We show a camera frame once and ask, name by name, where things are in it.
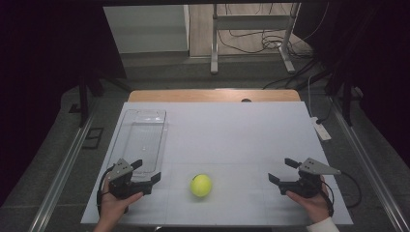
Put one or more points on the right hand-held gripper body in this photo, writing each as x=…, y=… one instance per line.
x=309, y=180

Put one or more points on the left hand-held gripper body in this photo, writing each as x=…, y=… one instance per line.
x=121, y=180

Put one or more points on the clear plastic container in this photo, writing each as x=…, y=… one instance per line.
x=143, y=141

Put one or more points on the yellow tennis ball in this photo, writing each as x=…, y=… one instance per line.
x=200, y=185

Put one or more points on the person's right hand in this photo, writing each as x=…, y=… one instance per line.
x=311, y=206

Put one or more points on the person's left hand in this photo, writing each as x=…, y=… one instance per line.
x=114, y=206

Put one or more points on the white power strip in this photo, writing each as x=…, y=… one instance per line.
x=321, y=129

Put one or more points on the white table board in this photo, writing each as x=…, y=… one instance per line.
x=232, y=141

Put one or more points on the black round table grommet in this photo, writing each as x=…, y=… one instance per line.
x=246, y=100

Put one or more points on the black floor stand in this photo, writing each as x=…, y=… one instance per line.
x=83, y=100
x=346, y=103

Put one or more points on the wooden table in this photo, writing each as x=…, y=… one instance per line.
x=193, y=95

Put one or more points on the white cabinet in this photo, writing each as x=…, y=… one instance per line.
x=145, y=29

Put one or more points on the aluminium floor rail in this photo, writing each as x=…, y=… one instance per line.
x=61, y=180
x=370, y=167

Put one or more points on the grey metal stand frame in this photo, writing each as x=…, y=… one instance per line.
x=251, y=22

